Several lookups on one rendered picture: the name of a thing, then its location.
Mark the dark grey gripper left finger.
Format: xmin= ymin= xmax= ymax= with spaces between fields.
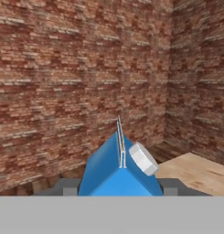
xmin=33 ymin=178 xmax=82 ymax=197

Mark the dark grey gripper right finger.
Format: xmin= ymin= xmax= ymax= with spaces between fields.
xmin=158 ymin=178 xmax=212 ymax=197

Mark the blue milk carton white cap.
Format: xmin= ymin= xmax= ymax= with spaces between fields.
xmin=78 ymin=115 xmax=164 ymax=197

